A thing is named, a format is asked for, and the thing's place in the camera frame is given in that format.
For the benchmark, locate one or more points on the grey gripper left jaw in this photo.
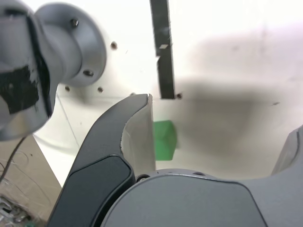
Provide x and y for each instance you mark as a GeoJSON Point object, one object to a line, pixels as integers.
{"type": "Point", "coordinates": [94, 170]}

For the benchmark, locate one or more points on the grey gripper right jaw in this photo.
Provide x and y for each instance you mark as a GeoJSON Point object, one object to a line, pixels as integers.
{"type": "Point", "coordinates": [201, 203]}

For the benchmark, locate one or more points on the green cube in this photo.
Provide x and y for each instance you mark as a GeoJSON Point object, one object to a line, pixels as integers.
{"type": "Point", "coordinates": [165, 142]}

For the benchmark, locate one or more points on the black tape strip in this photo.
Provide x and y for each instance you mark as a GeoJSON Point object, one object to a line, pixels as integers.
{"type": "Point", "coordinates": [164, 71]}

